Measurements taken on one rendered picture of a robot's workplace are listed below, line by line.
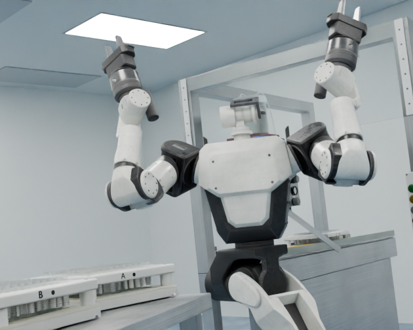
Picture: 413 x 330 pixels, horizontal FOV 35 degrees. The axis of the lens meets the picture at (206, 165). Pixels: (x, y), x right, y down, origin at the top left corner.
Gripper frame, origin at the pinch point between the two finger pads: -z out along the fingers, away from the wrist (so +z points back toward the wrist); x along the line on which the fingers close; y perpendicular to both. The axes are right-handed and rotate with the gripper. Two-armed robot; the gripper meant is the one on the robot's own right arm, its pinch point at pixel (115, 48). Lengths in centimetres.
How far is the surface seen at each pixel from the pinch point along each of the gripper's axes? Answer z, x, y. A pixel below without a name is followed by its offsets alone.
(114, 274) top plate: 81, 13, 35
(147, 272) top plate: 80, 13, 26
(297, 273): 57, -37, -112
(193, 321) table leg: 92, 14, 18
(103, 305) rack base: 87, 10, 38
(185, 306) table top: 91, 21, 27
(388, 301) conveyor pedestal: 65, -54, -219
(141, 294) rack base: 85, 11, 28
